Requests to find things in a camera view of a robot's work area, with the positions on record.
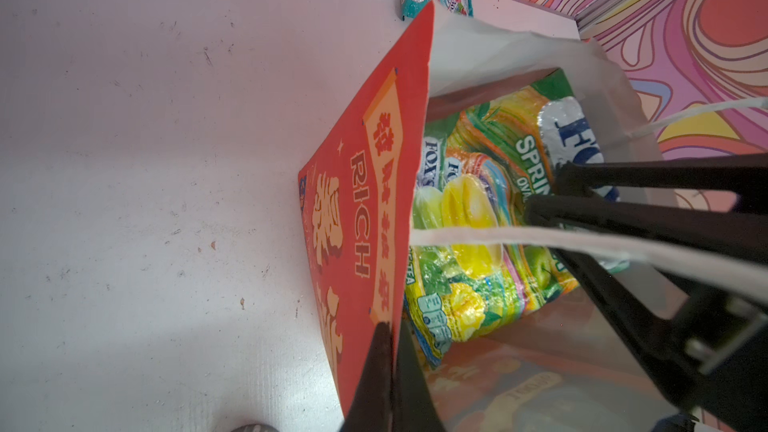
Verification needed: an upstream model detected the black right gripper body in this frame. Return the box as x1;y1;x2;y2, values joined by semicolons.
671;268;767;431

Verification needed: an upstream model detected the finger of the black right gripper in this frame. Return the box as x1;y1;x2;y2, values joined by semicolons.
525;196;767;396
553;153;767;213

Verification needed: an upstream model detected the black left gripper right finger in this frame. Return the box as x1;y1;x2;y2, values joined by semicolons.
392;320;446;432

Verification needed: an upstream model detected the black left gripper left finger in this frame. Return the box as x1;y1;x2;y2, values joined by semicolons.
340;322;393;432

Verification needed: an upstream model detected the yellow green lemon snack bag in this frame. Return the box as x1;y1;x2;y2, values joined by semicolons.
405;69;604;369

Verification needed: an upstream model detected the red white paper bag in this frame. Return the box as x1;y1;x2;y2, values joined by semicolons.
299;3;738;431

